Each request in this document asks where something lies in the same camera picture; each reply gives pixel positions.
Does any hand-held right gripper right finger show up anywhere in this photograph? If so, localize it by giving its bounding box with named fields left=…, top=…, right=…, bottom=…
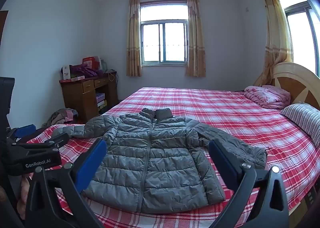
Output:
left=208, top=139, right=290, bottom=228

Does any white printed box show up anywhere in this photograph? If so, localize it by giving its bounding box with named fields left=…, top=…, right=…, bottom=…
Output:
left=61, top=65, right=73, bottom=80

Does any person's left hand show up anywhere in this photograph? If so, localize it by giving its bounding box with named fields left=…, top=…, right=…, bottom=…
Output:
left=19, top=172, right=32, bottom=220

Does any brown wooden desk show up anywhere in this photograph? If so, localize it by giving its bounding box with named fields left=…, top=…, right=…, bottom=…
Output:
left=59, top=72, right=118, bottom=122

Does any large side window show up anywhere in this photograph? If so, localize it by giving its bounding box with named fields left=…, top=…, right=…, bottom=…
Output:
left=274, top=0, right=320, bottom=79

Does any striped pillow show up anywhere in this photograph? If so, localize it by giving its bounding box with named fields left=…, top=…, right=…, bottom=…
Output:
left=280, top=103, right=320, bottom=148

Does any pink folded quilt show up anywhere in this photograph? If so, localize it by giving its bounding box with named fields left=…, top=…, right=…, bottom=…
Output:
left=244, top=85, right=291, bottom=110

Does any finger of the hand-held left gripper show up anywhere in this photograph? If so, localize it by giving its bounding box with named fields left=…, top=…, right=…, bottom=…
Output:
left=15, top=133, right=70, bottom=153
left=6, top=124, right=37, bottom=145

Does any wooden headboard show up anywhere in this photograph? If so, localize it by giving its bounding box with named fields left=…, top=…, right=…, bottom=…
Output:
left=271, top=62, right=320, bottom=111

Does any white cable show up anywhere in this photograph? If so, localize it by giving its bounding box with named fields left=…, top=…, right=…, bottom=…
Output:
left=107, top=69, right=118, bottom=86

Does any flat pink box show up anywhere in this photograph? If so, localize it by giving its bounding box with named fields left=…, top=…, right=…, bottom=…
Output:
left=60, top=76, right=87, bottom=83

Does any brown wooden door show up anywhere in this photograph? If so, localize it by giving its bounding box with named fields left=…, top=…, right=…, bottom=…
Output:
left=0, top=11, right=8, bottom=44

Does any black flat panel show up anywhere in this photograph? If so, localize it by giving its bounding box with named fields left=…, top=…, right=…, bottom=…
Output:
left=0, top=77, right=15, bottom=128

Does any red gift box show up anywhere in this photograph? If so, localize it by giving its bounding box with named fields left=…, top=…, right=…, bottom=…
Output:
left=82, top=56, right=102, bottom=71

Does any purple cloth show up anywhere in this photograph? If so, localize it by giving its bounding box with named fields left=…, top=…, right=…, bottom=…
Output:
left=69, top=64, right=103, bottom=79

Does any sliding window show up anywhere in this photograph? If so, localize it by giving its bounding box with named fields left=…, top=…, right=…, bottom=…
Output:
left=139, top=3, right=189, bottom=67

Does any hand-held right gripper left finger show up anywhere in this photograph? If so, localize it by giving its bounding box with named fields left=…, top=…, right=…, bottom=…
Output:
left=25, top=138, right=108, bottom=228

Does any bed with red plaid sheet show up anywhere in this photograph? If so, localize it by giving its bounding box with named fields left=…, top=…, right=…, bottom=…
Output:
left=25, top=87, right=320, bottom=228

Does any grey puffer jacket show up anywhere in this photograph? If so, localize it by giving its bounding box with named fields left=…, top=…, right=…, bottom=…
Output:
left=51, top=108, right=268, bottom=213

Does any long yellow curtain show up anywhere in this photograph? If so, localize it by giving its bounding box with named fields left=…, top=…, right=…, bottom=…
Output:
left=252, top=0, right=293, bottom=87

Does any yellow patterned curtain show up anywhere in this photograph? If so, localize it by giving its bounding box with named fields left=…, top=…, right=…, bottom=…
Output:
left=185, top=0, right=207, bottom=78
left=126, top=0, right=142, bottom=77

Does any pile of clothes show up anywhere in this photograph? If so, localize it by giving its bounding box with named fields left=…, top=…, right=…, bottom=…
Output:
left=41, top=108, right=79, bottom=128

